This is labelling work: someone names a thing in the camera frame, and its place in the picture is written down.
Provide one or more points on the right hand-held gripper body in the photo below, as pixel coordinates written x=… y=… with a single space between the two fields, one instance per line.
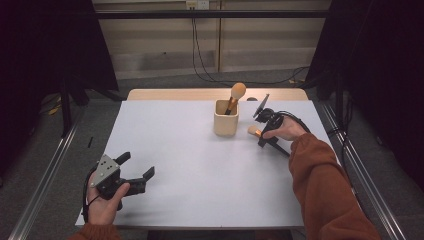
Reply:
x=268 y=115

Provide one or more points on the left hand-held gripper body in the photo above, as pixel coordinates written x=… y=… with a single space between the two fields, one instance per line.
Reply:
x=106 y=171

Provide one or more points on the small makeup brush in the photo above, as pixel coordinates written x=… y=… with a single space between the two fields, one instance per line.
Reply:
x=254 y=130

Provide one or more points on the large makeup brush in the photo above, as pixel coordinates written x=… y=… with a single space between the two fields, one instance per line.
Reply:
x=235 y=96

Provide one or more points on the beige square brush holder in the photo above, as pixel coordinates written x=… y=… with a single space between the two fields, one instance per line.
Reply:
x=226 y=125

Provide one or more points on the person's right hand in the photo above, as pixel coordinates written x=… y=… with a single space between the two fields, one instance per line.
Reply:
x=288 y=130

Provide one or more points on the person's left hand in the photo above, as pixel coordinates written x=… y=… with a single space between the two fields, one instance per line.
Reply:
x=103 y=210

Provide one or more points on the small black stick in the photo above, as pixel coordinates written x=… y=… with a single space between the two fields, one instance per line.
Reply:
x=90 y=142

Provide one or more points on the white table cover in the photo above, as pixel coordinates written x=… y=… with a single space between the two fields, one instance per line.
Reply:
x=186 y=160

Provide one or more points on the black metal stand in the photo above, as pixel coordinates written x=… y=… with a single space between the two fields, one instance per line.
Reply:
x=65 y=110

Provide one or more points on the wooden table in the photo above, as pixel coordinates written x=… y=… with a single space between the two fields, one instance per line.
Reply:
x=180 y=94

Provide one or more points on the black curtain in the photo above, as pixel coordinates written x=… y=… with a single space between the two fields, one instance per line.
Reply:
x=43 y=50
x=383 y=66

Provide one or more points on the aluminium rail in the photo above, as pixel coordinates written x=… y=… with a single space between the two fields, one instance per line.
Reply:
x=43 y=180
x=380 y=206

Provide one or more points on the black horizontal frame bar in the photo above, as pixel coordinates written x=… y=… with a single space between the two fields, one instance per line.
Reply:
x=206 y=14

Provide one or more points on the white wall socket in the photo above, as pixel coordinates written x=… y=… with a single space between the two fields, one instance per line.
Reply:
x=197 y=4

